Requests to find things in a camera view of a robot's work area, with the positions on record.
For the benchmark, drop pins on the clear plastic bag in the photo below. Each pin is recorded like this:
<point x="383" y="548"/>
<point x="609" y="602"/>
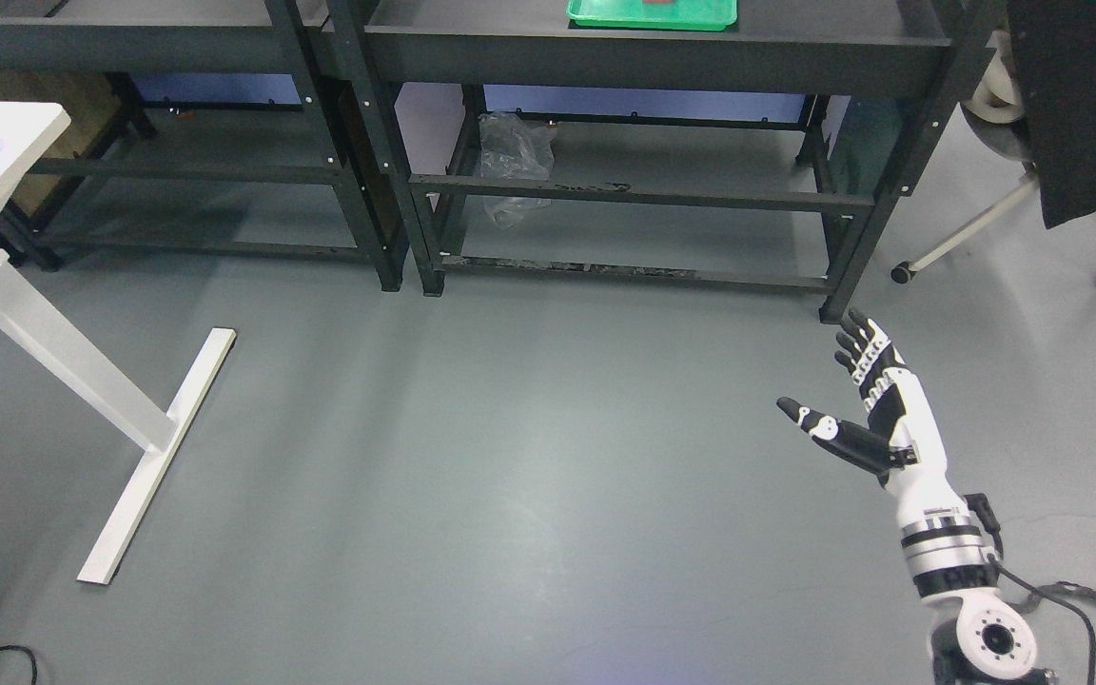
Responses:
<point x="514" y="149"/>

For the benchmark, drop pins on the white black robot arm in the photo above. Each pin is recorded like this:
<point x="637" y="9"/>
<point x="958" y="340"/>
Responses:
<point x="976" y="637"/>

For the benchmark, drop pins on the office chair with black coat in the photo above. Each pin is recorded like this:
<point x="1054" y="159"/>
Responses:
<point x="1035" y="104"/>

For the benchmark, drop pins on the black metal right shelf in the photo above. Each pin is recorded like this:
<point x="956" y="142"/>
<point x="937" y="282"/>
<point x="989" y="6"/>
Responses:
<point x="823" y="111"/>

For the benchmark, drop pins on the black metal left shelf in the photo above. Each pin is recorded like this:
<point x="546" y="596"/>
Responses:
<point x="209" y="127"/>

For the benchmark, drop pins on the black metal shelf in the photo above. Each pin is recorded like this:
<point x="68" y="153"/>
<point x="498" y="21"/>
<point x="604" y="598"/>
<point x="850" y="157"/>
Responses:
<point x="209" y="127"/>
<point x="823" y="111"/>

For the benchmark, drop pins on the white table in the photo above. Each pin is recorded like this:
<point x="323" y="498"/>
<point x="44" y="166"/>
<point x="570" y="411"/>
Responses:
<point x="27" y="130"/>

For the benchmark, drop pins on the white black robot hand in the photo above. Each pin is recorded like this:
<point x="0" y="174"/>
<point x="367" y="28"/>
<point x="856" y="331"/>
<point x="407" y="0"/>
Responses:
<point x="901" y="445"/>

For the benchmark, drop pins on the green plastic tray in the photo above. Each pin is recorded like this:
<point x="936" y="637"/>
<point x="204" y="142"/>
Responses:
<point x="655" y="15"/>

